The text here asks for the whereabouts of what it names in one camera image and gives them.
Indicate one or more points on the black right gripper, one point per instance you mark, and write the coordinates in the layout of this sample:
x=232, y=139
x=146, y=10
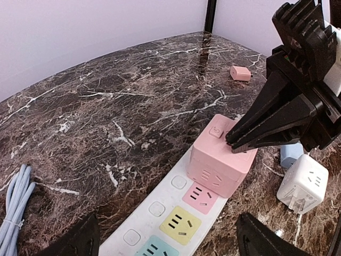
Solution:
x=300, y=100

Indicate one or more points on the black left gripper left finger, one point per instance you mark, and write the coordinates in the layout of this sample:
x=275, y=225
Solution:
x=82, y=239

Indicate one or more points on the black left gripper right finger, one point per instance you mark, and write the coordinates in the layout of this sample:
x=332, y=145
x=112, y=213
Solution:
x=255, y=238

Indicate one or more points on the small pink charger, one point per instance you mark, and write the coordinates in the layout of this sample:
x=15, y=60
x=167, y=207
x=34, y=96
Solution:
x=239, y=73

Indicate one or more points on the white multicolour power strip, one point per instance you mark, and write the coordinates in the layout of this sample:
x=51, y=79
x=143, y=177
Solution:
x=173, y=219

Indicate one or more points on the pink cube socket adapter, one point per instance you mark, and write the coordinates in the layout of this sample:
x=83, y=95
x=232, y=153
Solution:
x=212, y=162

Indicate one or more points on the small blue charger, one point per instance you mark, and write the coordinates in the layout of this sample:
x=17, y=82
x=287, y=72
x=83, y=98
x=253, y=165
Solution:
x=290, y=153

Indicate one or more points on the white cube socket adapter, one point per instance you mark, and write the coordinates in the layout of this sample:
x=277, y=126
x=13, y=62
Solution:
x=304, y=185

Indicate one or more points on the black right frame post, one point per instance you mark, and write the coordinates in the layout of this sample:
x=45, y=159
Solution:
x=210, y=15

